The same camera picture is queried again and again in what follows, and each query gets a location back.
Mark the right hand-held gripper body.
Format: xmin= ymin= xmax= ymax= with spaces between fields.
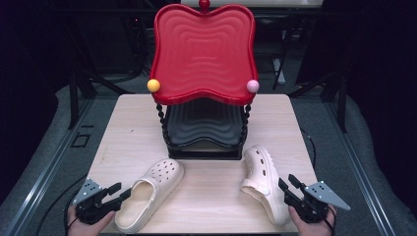
xmin=284 ymin=180 xmax=351 ymax=224

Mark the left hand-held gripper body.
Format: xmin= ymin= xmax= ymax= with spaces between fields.
xmin=72 ymin=177 xmax=123 ymax=226

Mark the cream clog shoe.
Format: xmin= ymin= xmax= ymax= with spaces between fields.
xmin=114 ymin=158 xmax=185 ymax=234
xmin=239 ymin=145 xmax=291 ymax=226

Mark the red and black shoe rack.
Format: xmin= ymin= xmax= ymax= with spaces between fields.
xmin=147 ymin=0 xmax=261 ymax=161

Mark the person's left hand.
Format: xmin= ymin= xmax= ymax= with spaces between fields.
xmin=67 ymin=205 xmax=116 ymax=236

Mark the person's right hand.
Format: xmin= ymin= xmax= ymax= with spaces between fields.
xmin=288 ymin=205 xmax=337 ymax=236

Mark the black metal stand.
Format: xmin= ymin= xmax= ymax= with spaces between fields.
xmin=288 ymin=70 xmax=349 ymax=134
xmin=67 ymin=65 xmax=136 ymax=131

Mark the light background table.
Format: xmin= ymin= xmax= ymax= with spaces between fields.
xmin=180 ymin=0 xmax=325 ymax=9

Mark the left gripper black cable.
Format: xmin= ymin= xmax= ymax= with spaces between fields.
xmin=62 ymin=189 xmax=82 ymax=236

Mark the thin black cable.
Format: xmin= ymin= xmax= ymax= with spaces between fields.
xmin=300 ymin=128 xmax=317 ymax=169

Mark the black floor cable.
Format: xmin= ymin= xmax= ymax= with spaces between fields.
xmin=33 ymin=175 xmax=89 ymax=236

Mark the grey metal floor rail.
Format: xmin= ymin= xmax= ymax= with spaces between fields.
xmin=3 ymin=97 xmax=96 ymax=236
xmin=324 ymin=97 xmax=397 ymax=236

